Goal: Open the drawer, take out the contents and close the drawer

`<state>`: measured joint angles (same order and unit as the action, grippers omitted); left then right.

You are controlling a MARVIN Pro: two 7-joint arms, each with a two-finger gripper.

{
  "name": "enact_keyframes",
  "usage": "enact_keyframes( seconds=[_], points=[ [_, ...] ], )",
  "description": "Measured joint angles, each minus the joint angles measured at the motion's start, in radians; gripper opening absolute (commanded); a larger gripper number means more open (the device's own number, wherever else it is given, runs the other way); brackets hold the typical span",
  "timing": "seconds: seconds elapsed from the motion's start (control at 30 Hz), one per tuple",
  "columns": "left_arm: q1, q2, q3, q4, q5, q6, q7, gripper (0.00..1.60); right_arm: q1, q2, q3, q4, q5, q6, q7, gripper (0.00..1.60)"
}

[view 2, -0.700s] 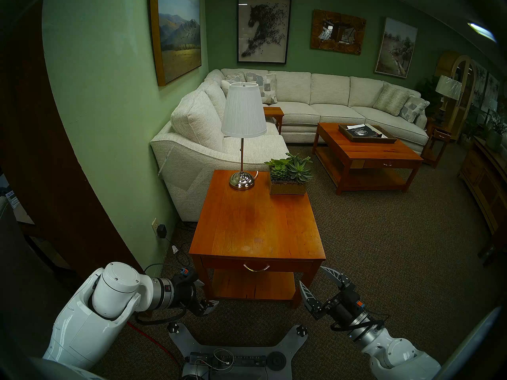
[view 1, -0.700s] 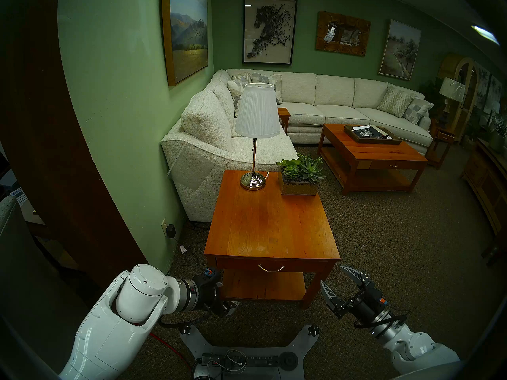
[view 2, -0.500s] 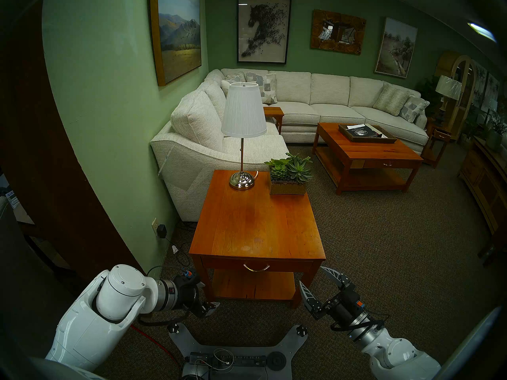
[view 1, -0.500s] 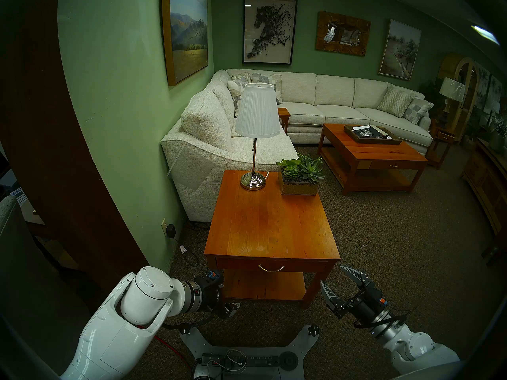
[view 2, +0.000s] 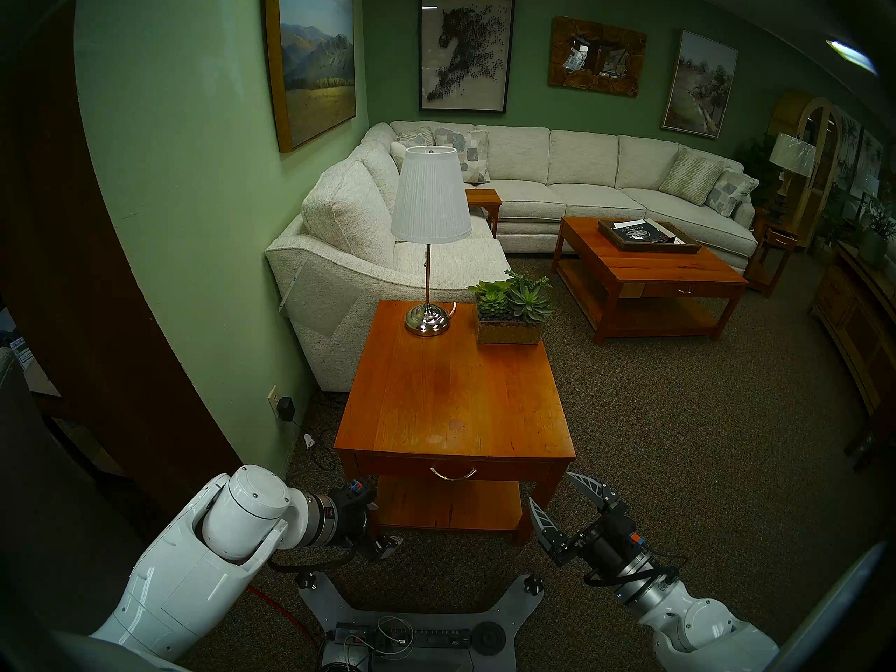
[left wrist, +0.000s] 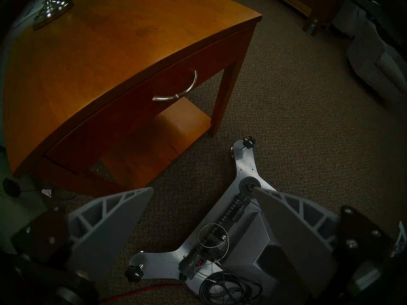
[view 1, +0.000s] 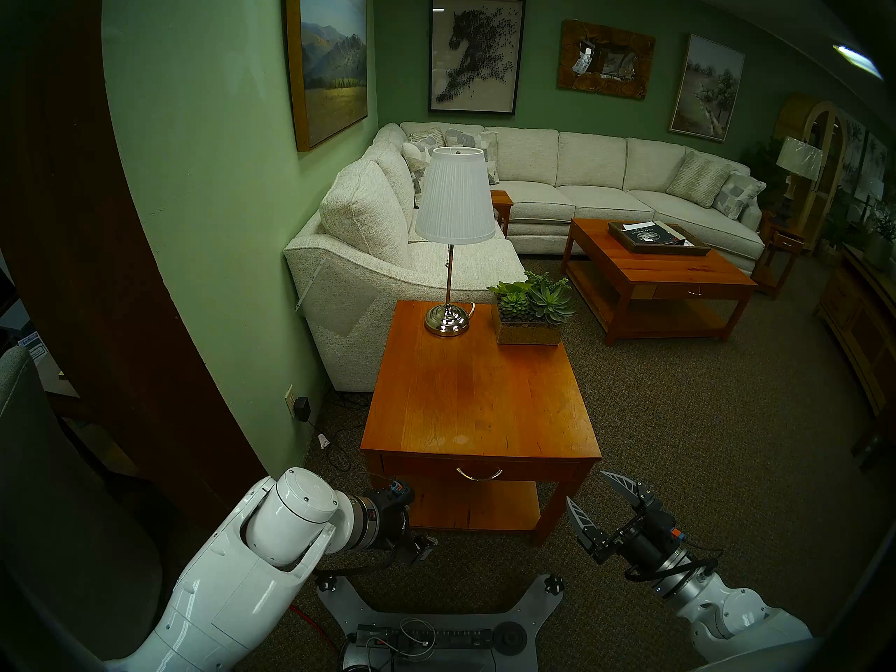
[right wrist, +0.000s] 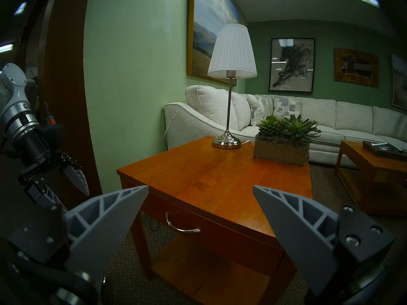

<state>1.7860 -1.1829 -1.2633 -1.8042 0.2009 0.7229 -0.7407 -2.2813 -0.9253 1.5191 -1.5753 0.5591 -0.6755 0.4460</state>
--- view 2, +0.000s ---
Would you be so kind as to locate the black framed horse artwork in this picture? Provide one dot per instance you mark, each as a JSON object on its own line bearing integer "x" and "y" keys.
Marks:
{"x": 465, "y": 47}

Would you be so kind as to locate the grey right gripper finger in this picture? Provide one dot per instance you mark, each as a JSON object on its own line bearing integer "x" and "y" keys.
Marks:
{"x": 591, "y": 490}
{"x": 544, "y": 523}

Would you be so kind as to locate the long wooden sideboard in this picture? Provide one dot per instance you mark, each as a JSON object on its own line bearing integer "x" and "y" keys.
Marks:
{"x": 857, "y": 327}

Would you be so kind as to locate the ceiling light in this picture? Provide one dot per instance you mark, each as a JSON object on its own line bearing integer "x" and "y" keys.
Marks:
{"x": 850, "y": 56}

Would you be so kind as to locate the dark cover book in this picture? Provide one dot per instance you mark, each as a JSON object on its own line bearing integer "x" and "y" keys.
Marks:
{"x": 644, "y": 233}

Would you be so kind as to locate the dark leafy floor plant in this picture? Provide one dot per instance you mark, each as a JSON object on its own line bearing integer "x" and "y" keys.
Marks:
{"x": 759, "y": 163}

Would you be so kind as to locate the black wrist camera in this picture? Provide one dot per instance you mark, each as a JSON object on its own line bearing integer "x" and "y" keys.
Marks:
{"x": 358, "y": 494}
{"x": 621, "y": 520}

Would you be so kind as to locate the small wooden side table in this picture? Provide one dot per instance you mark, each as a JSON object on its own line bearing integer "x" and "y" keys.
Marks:
{"x": 483, "y": 198}

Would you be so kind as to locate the table lamp white pleated shade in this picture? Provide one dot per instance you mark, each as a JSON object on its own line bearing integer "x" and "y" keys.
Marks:
{"x": 430, "y": 194}

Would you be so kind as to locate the arched wooden cabinet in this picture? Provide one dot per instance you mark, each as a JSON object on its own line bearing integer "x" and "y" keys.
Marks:
{"x": 826, "y": 124}

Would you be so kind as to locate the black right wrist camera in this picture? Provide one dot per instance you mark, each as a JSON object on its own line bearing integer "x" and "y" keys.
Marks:
{"x": 621, "y": 520}

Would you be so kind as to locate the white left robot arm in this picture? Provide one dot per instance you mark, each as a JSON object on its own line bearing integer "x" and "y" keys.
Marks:
{"x": 245, "y": 509}

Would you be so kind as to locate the rustic wood framed mirror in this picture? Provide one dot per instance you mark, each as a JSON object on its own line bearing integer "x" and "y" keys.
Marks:
{"x": 560, "y": 54}

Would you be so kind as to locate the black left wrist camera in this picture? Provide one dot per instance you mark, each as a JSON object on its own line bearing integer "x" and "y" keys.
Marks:
{"x": 358, "y": 494}

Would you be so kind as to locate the small dark wood end table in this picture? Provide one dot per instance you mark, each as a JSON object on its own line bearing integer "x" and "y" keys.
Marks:
{"x": 777, "y": 240}

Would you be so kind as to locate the black power adapter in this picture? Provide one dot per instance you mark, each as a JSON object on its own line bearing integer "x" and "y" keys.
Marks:
{"x": 286, "y": 408}

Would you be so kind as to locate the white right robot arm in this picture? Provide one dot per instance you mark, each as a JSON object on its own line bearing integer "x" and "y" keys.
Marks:
{"x": 700, "y": 621}

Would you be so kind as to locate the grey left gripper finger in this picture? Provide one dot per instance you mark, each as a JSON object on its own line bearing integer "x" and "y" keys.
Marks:
{"x": 389, "y": 544}

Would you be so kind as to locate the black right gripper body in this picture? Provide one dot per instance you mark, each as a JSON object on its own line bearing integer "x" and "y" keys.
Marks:
{"x": 605, "y": 544}

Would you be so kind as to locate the tree landscape painting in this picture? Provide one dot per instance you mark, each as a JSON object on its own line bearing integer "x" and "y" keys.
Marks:
{"x": 700, "y": 82}

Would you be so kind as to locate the lamp with wrapped shade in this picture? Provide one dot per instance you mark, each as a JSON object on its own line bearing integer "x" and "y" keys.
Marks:
{"x": 792, "y": 154}

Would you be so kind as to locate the brown wooden door panel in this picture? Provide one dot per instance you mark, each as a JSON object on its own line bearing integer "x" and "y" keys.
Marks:
{"x": 105, "y": 292}

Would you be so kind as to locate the potted plant green pot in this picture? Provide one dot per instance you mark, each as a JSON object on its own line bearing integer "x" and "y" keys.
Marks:
{"x": 875, "y": 247}

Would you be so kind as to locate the mountain landscape painting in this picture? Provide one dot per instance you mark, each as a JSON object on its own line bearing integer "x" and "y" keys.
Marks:
{"x": 311, "y": 61}

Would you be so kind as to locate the cream sectional sofa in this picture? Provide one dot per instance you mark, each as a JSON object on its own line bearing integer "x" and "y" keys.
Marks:
{"x": 588, "y": 159}

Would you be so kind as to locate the green striped throw pillow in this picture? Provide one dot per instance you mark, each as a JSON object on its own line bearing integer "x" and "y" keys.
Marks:
{"x": 416, "y": 136}
{"x": 689, "y": 177}

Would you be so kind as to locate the orange wooden end table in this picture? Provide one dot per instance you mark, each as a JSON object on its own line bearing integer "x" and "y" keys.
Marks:
{"x": 455, "y": 397}

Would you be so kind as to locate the wooden coffee table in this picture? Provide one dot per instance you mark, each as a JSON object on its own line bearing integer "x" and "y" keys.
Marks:
{"x": 658, "y": 266}

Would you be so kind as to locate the succulent planter box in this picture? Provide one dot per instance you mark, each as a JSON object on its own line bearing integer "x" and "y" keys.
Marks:
{"x": 507, "y": 331}

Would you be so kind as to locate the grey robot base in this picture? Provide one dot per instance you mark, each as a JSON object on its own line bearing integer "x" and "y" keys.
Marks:
{"x": 434, "y": 635}

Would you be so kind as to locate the beige wall outlet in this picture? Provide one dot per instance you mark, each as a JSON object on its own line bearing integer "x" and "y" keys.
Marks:
{"x": 273, "y": 401}

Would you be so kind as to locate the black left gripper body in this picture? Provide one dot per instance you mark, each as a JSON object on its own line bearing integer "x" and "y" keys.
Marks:
{"x": 353, "y": 527}

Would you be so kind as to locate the dark wooden tray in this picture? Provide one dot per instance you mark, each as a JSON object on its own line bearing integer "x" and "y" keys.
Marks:
{"x": 689, "y": 243}

